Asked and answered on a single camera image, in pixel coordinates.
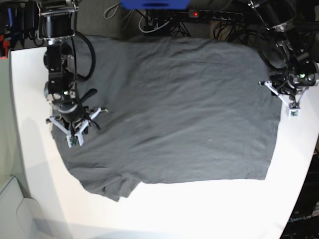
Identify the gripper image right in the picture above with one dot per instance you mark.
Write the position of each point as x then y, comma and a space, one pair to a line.
290, 89

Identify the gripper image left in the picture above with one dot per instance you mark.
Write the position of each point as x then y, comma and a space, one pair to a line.
73, 114

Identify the dark grey t-shirt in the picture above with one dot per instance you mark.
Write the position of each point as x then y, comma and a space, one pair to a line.
179, 110

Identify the red clamp at table corner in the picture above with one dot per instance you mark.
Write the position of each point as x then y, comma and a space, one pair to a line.
4, 46

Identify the black power strip red light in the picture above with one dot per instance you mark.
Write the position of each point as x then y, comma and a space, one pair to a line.
211, 15

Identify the blue box at top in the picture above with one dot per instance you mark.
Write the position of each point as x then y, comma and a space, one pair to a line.
155, 4

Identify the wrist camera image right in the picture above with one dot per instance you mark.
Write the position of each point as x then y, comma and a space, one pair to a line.
294, 112

